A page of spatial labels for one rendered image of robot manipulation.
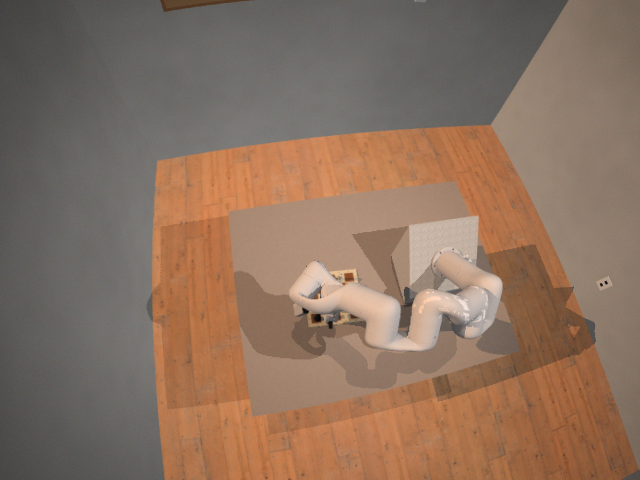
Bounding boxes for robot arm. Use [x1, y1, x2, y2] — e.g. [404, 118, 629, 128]
[289, 246, 503, 352]

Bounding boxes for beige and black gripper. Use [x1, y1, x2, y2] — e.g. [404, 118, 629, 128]
[323, 312, 339, 329]

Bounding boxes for brown and tan chessboard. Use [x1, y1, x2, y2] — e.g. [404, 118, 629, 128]
[307, 269, 364, 328]

